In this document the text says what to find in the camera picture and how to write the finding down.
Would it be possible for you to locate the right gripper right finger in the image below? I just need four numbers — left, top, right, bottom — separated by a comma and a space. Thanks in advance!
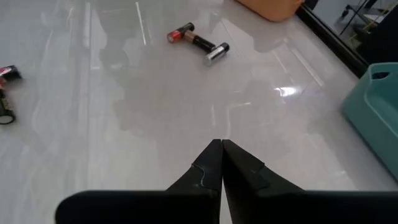
222, 139, 304, 200

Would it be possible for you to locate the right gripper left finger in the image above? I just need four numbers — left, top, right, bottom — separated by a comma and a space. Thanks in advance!
166, 139, 224, 195

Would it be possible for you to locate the silver and black AA battery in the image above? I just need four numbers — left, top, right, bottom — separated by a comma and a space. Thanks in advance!
0, 64, 23, 82
203, 42, 231, 67

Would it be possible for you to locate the red and black Energizer battery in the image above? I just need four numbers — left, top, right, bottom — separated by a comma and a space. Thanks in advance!
166, 21, 196, 44
0, 77, 17, 126

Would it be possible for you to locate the teal plastic bin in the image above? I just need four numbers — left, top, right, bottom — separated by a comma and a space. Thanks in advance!
341, 62, 398, 184

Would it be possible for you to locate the orange plastic bin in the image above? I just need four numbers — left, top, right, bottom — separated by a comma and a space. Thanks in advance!
234, 0, 304, 22

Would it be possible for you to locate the black room divider panel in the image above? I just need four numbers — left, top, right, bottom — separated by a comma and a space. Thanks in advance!
356, 9, 398, 67

